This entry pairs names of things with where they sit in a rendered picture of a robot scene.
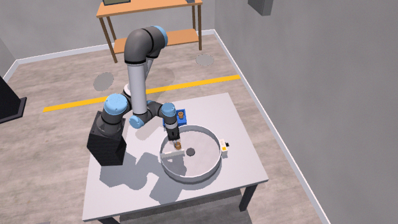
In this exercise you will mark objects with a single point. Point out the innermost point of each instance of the blue crate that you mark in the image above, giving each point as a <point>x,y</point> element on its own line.
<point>181,121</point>

